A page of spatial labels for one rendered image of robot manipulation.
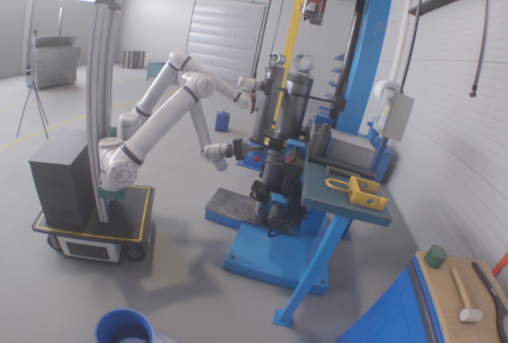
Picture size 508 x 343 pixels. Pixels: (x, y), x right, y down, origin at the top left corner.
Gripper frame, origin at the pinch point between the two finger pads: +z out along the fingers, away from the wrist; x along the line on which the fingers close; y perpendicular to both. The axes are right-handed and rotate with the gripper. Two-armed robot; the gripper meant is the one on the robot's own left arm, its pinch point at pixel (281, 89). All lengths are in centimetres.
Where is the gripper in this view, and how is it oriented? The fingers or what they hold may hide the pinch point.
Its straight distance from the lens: 183.6
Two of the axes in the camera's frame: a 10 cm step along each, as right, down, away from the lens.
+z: 9.7, 1.2, 2.1
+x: -2.0, 9.0, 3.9
